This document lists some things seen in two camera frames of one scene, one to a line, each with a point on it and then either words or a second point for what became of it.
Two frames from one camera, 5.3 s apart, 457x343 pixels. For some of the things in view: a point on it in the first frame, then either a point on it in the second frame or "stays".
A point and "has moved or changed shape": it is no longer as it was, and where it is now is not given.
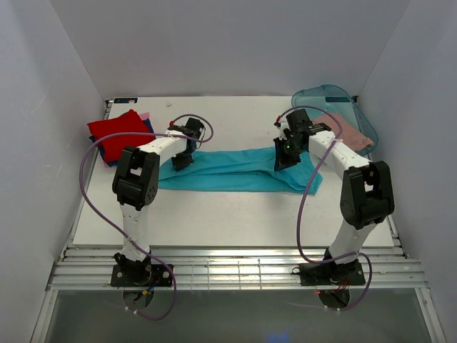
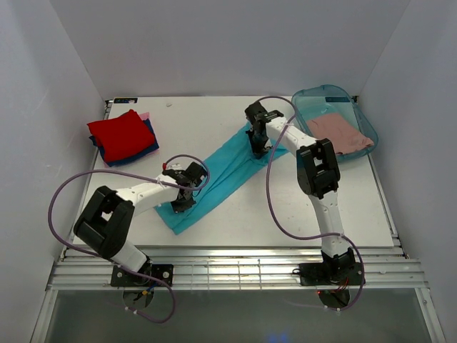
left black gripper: (182, 161) → (183, 201)
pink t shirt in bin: (350, 134) stays
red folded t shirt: (113, 146) stays
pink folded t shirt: (144, 115) stays
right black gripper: (284, 157) → (258, 135)
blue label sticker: (125, 100) stays
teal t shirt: (251, 169) has moved or changed shape
